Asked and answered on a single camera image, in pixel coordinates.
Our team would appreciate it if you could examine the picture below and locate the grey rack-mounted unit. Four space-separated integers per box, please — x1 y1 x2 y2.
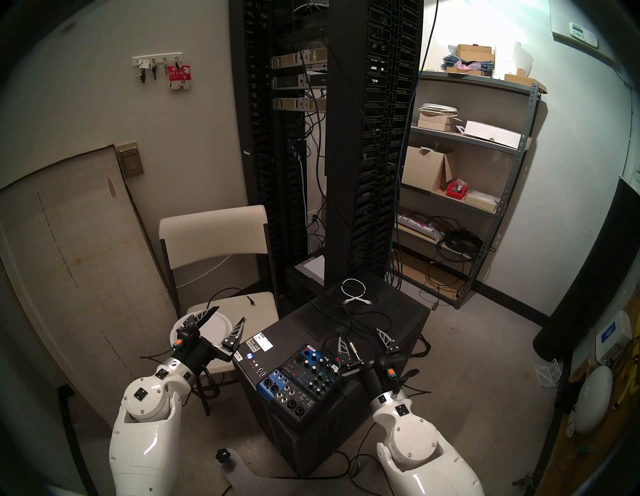
272 73 328 91
272 97 328 112
270 48 328 70

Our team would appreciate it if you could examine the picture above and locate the grey flat device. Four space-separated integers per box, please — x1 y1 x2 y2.
294 254 326 287

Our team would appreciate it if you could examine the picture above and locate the black aux cable silver plug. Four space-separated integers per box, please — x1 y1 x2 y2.
307 292 396 363

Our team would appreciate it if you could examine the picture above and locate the white flat box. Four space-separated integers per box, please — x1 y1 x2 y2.
464 120 522 149

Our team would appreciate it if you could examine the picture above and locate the blue and black audio mixer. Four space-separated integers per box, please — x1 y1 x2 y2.
256 343 349 422

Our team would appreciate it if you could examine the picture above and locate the white wall keypad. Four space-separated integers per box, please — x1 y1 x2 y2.
569 21 599 49

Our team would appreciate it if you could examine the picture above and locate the beige leaning board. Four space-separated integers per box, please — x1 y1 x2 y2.
0 145 182 433

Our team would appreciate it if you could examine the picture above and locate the grey metal shelf unit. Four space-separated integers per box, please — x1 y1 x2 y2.
389 70 548 311

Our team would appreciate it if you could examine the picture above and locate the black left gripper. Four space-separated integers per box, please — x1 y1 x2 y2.
172 306 247 373

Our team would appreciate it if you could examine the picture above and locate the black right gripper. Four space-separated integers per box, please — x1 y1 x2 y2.
338 327 406 397

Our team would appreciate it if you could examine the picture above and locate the black curved bar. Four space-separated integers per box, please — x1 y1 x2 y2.
56 384 101 496

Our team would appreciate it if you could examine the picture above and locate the long blue cable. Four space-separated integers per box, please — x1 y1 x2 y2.
389 47 426 283

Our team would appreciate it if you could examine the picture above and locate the pile of purple plastic bags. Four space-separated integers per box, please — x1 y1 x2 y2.
442 54 493 76

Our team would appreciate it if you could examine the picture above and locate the white wall key rack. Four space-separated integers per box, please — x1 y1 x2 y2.
132 52 184 68

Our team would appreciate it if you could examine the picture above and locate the closed brown cardboard box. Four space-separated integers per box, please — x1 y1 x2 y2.
456 44 496 63

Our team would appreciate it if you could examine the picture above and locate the cream folding chair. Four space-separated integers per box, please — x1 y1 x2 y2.
159 205 281 416

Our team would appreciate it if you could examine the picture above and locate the white oval device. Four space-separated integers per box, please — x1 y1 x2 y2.
574 365 614 435

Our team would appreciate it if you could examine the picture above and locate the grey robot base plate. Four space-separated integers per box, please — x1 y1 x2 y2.
220 447 381 496

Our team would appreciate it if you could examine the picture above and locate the black server rack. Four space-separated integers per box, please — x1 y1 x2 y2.
229 0 425 303

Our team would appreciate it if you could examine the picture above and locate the white round plate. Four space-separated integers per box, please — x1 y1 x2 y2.
170 310 234 359

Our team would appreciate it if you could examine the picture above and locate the coil of white cable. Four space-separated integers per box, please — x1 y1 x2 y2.
417 103 460 118

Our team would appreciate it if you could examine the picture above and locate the black leaning panel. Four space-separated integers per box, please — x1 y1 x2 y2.
532 177 640 363

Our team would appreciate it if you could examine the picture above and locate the small open cardboard box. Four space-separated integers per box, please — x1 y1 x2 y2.
504 69 548 94

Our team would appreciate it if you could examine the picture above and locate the black computer tower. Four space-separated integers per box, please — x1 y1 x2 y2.
231 272 432 477

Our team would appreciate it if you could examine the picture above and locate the beige flat box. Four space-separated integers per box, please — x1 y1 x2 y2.
465 190 501 212

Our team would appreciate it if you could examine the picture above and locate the white coiled cable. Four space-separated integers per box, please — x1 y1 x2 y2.
341 278 374 306

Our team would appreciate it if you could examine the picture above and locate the thin white cable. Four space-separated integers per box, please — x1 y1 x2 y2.
176 254 234 290

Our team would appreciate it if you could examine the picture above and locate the brass wall switch plate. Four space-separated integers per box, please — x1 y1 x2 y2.
116 142 145 178

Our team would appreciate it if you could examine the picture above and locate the brown wooden desk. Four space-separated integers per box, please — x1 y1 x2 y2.
537 300 640 496

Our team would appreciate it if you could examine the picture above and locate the white lattice bracket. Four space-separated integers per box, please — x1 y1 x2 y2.
534 359 563 388

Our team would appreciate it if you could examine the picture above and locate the coil of black cable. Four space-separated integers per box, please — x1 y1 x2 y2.
432 216 493 261

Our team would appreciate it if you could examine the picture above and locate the pink and white package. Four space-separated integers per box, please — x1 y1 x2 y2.
397 212 445 241

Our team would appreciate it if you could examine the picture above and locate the white crumpled bag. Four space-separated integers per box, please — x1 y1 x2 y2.
495 41 534 78

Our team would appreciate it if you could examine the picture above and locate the large open cardboard carton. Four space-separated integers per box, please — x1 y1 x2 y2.
401 146 456 193

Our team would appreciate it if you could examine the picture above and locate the thin black cable with plug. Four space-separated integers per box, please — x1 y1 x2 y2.
206 287 257 307

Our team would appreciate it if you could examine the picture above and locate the white router blue logo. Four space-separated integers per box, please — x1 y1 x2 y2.
595 310 633 366

